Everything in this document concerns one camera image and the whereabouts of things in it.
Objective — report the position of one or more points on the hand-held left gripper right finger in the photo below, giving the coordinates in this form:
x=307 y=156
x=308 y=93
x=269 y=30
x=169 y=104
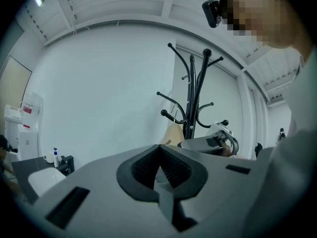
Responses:
x=190 y=180

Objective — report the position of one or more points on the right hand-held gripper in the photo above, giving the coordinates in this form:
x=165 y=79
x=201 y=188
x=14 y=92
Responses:
x=203 y=145

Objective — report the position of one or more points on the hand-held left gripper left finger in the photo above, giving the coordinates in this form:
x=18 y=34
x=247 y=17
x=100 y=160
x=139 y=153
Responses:
x=138 y=177

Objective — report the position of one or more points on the wooden clothes hanger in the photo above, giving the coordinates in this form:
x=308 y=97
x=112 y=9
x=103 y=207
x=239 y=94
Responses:
x=174 y=134

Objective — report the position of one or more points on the person's right hand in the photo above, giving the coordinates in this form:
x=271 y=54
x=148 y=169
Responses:
x=226 y=150

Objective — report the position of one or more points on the black coat rack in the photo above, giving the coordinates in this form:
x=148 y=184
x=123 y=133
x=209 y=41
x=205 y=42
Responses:
x=194 y=95

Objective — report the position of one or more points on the narrow window blind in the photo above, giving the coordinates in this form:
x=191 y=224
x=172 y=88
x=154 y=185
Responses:
x=251 y=120

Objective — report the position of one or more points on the black faucet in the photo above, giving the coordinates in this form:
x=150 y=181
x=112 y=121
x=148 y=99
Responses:
x=67 y=163

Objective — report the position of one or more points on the white spray bottle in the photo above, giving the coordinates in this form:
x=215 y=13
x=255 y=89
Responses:
x=56 y=157

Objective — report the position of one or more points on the white sink basin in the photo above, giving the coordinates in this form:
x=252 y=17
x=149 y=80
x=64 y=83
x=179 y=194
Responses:
x=45 y=181

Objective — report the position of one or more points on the person's white shirt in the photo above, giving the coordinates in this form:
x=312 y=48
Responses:
x=299 y=157

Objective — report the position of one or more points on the dark-topped wooden sink cabinet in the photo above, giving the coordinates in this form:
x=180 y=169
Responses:
x=22 y=167

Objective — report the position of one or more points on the white appliance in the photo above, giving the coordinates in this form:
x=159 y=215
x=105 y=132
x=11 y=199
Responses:
x=24 y=142

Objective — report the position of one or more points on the white panel with red label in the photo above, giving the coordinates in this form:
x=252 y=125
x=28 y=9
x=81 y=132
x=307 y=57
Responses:
x=32 y=108

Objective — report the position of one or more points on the person's head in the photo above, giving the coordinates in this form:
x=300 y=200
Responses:
x=267 y=14

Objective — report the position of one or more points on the beige door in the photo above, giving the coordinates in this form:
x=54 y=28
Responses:
x=13 y=88

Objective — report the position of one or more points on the black head-worn camera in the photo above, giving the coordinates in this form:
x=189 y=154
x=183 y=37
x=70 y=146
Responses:
x=211 y=12

